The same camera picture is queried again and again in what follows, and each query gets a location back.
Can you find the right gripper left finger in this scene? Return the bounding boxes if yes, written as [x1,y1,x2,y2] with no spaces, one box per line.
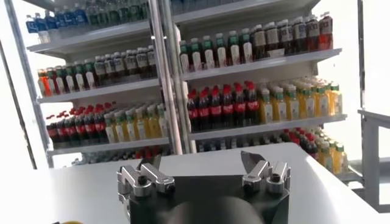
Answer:
[117,154,176,198]

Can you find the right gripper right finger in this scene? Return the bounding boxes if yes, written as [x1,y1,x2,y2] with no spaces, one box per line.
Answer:
[240,151,292,195]

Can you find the green cap yellow juice bottle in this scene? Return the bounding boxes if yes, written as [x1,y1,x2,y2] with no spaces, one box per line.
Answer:
[125,108,137,142]
[332,143,348,174]
[299,84,316,119]
[146,105,158,139]
[104,113,117,144]
[318,141,333,171]
[114,111,127,142]
[314,83,330,117]
[328,82,344,116]
[285,85,300,121]
[135,107,147,140]
[156,103,169,138]
[272,86,287,122]
[258,88,274,124]

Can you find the grey metal shelf rack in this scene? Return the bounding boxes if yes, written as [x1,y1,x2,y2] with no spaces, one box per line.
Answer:
[2,0,196,168]
[158,0,350,153]

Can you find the green cap dark tea bottle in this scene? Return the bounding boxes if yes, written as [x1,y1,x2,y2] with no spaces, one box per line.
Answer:
[179,41,190,73]
[74,62,87,91]
[239,29,254,63]
[83,60,96,89]
[227,30,241,66]
[214,33,228,68]
[190,38,203,71]
[55,66,67,94]
[65,64,76,93]
[47,67,58,95]
[202,35,216,69]

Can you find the dark bottle blue white label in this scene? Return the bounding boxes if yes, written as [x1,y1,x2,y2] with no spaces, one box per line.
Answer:
[277,19,293,55]
[93,56,107,86]
[291,16,308,53]
[305,14,321,52]
[113,52,126,80]
[146,45,158,77]
[135,47,149,77]
[124,50,138,79]
[104,54,116,83]

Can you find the orange red tea bottle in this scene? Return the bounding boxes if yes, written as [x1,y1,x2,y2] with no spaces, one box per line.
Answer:
[38,69,51,97]

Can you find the dark bottle beige label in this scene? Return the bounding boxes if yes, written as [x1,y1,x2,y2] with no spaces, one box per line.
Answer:
[252,24,268,60]
[264,21,280,57]

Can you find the red drink bottle white cap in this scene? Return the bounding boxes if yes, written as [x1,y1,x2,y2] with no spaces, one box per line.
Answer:
[318,12,334,51]

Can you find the blue water bottle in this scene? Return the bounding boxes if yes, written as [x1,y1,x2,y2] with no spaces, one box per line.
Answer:
[35,12,51,44]
[25,14,38,35]

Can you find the grey metal frame table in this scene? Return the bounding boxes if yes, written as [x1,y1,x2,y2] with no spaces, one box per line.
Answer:
[358,109,390,214]

